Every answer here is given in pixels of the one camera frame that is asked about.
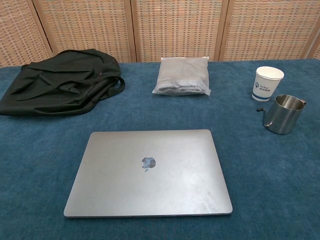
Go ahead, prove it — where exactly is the woven rattan screen panel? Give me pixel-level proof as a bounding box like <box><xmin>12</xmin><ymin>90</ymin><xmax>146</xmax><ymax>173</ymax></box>
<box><xmin>306</xmin><ymin>0</ymin><xmax>320</xmax><ymax>60</ymax></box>
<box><xmin>221</xmin><ymin>0</ymin><xmax>317</xmax><ymax>62</ymax></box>
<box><xmin>0</xmin><ymin>0</ymin><xmax>53</xmax><ymax>68</ymax></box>
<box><xmin>32</xmin><ymin>0</ymin><xmax>137</xmax><ymax>63</ymax></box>
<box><xmin>129</xmin><ymin>0</ymin><xmax>230</xmax><ymax>63</ymax></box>

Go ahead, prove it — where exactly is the black fabric backpack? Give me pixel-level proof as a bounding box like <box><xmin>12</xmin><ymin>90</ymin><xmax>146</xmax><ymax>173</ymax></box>
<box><xmin>0</xmin><ymin>48</ymin><xmax>126</xmax><ymax>117</ymax></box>

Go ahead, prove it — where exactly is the stainless steel spouted pitcher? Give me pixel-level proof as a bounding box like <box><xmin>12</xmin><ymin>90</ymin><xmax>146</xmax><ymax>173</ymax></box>
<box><xmin>255</xmin><ymin>94</ymin><xmax>307</xmax><ymax>135</ymax></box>

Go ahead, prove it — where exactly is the white paper cup blue print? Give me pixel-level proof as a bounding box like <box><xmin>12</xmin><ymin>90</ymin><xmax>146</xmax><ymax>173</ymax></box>
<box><xmin>251</xmin><ymin>66</ymin><xmax>285</xmax><ymax>102</ymax></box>

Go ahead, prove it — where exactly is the grey aluminium laptop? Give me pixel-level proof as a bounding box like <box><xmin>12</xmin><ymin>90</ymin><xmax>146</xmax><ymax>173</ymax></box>
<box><xmin>63</xmin><ymin>129</ymin><xmax>234</xmax><ymax>219</ymax></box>

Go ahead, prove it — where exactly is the blue carpet table cover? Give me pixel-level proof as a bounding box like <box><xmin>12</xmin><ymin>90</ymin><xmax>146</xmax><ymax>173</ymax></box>
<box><xmin>0</xmin><ymin>57</ymin><xmax>320</xmax><ymax>240</ymax></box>

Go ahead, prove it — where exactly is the clear bag with grey cloth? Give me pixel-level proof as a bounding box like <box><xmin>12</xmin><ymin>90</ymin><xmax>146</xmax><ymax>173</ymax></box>
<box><xmin>151</xmin><ymin>56</ymin><xmax>212</xmax><ymax>97</ymax></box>

